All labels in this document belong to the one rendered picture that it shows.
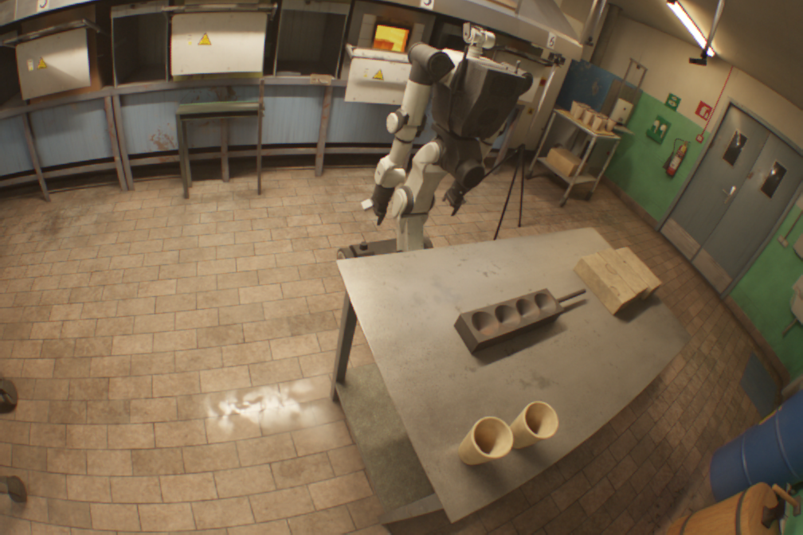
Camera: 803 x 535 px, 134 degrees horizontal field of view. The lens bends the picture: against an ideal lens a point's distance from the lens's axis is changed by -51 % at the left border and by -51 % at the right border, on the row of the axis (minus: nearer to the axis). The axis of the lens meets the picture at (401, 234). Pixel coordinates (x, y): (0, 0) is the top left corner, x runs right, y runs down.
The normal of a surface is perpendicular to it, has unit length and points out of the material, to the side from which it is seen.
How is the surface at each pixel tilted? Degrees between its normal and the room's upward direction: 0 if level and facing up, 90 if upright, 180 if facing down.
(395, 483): 0
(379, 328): 0
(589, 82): 90
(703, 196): 90
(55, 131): 90
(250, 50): 90
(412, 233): 60
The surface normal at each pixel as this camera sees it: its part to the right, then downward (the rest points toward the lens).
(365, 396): 0.22, -0.76
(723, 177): -0.90, 0.09
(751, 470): -0.97, -0.21
